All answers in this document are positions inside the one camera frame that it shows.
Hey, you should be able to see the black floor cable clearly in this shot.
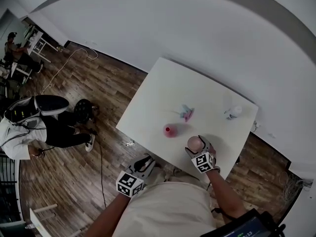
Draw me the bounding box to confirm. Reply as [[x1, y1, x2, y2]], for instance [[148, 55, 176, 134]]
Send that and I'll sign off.
[[91, 128, 108, 209]]

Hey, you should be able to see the person's beige shirt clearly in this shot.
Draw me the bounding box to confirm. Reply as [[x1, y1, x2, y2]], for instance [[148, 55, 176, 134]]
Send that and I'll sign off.
[[115, 174, 218, 237]]

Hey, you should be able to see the black metal rack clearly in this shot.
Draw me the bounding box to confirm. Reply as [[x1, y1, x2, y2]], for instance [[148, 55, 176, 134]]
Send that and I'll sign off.
[[0, 154, 21, 223]]

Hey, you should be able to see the white board with wooden legs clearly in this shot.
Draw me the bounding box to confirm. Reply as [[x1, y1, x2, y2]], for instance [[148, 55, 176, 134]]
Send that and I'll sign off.
[[24, 203, 59, 237]]

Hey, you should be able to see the pink dimpled glass cup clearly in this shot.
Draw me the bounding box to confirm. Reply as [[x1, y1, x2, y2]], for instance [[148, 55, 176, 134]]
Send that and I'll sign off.
[[187, 135, 205, 151]]

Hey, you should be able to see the tangled white cable bundle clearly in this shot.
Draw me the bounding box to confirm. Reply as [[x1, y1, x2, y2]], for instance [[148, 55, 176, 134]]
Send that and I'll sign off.
[[278, 170, 312, 204]]

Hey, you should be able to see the white desk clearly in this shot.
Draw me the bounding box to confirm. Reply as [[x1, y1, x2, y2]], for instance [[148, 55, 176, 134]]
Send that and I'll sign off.
[[23, 25, 54, 64]]

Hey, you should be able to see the person's right forearm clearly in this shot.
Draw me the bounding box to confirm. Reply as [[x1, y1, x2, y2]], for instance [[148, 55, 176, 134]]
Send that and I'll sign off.
[[208, 170, 247, 222]]

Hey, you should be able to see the white floor cable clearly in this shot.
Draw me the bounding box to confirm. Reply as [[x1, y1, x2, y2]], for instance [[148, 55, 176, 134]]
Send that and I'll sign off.
[[41, 47, 99, 95]]

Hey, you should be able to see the person's left forearm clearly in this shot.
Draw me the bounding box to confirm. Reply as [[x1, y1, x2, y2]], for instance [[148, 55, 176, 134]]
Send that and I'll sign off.
[[91, 194, 131, 237]]

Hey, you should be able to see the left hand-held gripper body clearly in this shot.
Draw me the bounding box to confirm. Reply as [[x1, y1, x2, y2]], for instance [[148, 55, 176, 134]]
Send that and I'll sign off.
[[116, 164, 153, 198]]

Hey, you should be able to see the black round perforated stool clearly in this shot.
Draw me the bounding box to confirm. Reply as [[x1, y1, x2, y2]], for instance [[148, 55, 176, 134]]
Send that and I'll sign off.
[[74, 98, 99, 124]]

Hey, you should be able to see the red pink bottle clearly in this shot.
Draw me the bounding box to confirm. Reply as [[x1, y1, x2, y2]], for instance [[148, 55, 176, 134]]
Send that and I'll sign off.
[[162, 123, 185, 138]]

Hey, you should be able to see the white square table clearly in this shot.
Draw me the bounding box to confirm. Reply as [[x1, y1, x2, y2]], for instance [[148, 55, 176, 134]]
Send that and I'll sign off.
[[115, 57, 259, 191]]

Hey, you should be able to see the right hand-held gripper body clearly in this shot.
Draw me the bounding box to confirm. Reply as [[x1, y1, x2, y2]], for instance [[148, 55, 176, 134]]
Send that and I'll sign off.
[[191, 144, 220, 175]]

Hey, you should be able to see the small clear white-capped bottle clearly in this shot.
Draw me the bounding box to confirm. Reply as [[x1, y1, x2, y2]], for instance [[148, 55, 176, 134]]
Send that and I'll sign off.
[[224, 105, 243, 120]]

